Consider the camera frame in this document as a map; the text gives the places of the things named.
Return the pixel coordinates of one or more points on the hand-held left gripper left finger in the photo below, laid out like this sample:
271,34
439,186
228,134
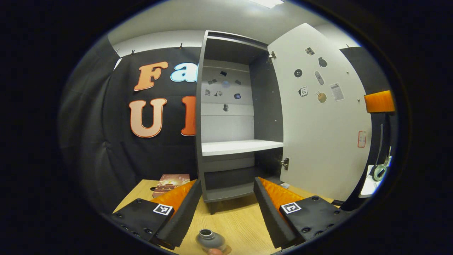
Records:
184,216

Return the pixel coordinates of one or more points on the silver bottle with red label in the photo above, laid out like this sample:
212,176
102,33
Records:
210,242

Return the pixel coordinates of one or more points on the grey-green round roll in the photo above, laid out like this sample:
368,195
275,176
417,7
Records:
376,170

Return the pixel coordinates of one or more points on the ceiling light panel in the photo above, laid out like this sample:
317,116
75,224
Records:
265,3

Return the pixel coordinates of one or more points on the white side table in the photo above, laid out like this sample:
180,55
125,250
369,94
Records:
368,186

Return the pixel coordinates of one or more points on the metal door hinge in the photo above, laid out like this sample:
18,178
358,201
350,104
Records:
285,163
271,55

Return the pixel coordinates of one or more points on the black backdrop cloth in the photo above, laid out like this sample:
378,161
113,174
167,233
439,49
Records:
106,141

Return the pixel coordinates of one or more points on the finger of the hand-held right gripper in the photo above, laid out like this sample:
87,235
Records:
378,101

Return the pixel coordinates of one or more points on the brown cover book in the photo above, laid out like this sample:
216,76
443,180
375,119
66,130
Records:
170,180

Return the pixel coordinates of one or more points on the white cabinet door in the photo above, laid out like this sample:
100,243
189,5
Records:
325,159

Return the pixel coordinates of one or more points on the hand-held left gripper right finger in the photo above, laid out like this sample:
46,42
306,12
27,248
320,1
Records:
270,219

